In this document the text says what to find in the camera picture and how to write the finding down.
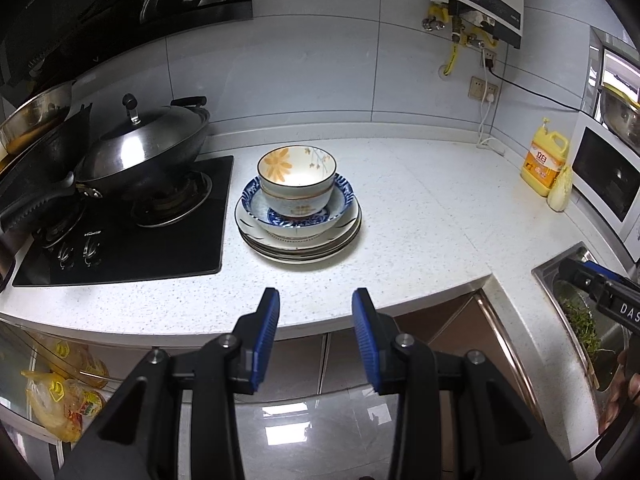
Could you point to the black frying pan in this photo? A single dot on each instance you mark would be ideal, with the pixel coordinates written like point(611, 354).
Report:
point(45, 160)

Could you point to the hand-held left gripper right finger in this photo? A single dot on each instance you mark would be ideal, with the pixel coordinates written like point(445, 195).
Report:
point(365, 345)

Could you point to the black range hood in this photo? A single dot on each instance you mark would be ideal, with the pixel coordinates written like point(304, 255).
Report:
point(75, 0)

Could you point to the yellow detergent bottle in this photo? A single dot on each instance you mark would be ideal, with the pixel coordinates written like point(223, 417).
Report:
point(542, 165)

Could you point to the steel sink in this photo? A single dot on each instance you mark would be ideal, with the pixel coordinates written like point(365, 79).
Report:
point(550, 272)

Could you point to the steel pan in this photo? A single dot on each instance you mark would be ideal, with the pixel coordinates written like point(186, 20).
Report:
point(30, 115)

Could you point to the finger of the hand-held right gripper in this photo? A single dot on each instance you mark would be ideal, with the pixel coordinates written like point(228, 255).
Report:
point(580, 275)

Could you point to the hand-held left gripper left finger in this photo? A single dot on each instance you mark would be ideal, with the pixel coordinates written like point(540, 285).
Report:
point(267, 340)

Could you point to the yellow oil bottles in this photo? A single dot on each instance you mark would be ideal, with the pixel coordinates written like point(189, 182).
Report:
point(55, 405)

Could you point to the green vegetables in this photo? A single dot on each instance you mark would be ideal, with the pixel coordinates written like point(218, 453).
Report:
point(580, 325)

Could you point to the steel basin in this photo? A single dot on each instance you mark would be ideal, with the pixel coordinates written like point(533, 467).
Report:
point(620, 115)

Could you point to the person's right hand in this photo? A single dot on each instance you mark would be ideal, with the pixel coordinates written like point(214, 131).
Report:
point(629, 375)

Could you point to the steel wok lid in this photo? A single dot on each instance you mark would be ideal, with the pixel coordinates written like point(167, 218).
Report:
point(140, 145)

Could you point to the black wok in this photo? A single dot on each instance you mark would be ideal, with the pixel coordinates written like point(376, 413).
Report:
point(155, 179)

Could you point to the black gas stove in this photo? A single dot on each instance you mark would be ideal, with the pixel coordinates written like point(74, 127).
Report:
point(150, 250)

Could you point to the white plate with leaf pattern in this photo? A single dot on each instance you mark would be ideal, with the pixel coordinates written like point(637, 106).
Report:
point(249, 223)

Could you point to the brown cabinet door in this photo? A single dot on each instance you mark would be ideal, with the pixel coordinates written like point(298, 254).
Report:
point(450, 325)

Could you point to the beige wall socket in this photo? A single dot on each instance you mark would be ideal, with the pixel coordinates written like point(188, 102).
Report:
point(477, 89)

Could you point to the blue patterned bowl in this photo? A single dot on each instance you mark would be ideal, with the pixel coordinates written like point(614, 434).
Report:
point(341, 195)

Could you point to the grey cabinet door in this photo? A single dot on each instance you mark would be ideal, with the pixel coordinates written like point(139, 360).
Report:
point(340, 360)
point(290, 365)

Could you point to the white microwave oven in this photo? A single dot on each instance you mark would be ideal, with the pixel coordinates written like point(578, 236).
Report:
point(605, 175)

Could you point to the white bowl with orange flower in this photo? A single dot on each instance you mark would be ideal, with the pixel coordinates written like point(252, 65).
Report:
point(300, 195)

